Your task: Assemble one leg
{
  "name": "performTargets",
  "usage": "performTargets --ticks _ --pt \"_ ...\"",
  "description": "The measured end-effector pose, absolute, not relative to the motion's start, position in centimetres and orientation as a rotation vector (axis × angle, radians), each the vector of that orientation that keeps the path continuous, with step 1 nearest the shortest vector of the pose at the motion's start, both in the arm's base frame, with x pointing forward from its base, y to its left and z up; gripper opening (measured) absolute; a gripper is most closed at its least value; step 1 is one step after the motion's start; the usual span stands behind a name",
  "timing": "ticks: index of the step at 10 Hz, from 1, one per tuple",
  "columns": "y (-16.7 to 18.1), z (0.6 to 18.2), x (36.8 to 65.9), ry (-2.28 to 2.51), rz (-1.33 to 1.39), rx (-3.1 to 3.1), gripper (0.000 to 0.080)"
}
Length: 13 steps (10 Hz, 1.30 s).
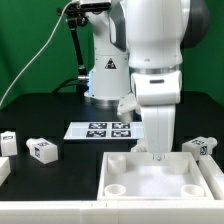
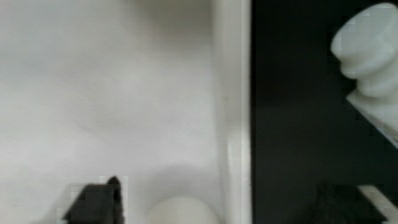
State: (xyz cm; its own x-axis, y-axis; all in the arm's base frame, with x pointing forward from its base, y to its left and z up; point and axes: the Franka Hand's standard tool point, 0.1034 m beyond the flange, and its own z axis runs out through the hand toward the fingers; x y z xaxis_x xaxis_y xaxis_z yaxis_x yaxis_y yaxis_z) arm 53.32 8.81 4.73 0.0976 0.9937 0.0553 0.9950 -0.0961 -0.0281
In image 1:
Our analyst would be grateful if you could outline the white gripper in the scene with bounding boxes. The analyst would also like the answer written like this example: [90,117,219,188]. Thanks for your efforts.
[137,105,175,153]

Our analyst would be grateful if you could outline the white square tabletop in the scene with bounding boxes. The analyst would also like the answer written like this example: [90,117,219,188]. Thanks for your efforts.
[97,152,214,201]

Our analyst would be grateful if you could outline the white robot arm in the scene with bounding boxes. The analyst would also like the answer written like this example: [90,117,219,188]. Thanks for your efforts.
[84,0,210,153]

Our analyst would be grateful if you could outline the white fiducial marker board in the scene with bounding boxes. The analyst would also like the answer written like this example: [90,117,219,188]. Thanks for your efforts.
[64,122,144,140]

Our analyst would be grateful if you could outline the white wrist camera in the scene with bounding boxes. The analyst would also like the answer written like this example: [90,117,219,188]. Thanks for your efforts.
[117,93,140,124]

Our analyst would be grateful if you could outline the black cables at base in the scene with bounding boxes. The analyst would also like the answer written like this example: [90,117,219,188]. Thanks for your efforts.
[51,77,88,95]

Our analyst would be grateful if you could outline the white U-shaped obstacle wall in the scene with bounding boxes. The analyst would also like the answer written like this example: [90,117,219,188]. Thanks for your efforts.
[0,156,224,224]

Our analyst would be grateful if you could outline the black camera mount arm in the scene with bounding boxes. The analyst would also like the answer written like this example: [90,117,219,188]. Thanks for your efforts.
[56,3,91,95]

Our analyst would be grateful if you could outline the white cable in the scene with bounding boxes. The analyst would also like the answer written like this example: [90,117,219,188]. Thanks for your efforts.
[0,0,80,108]

